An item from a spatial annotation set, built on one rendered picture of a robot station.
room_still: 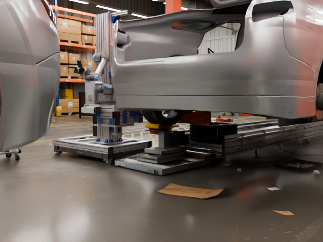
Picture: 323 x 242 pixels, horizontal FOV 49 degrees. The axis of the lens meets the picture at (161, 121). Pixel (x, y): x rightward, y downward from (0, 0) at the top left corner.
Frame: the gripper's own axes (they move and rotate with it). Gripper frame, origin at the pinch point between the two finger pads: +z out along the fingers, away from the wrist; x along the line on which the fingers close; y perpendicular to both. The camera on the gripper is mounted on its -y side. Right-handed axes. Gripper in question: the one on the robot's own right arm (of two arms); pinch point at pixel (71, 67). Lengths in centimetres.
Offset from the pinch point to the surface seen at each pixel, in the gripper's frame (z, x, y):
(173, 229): 129, -207, 96
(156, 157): -27, -115, 93
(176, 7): -108, -78, -96
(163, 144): -56, -109, 82
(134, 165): -20, -91, 107
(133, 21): 21, -92, -55
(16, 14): 264, -197, -21
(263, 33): 99, -241, -41
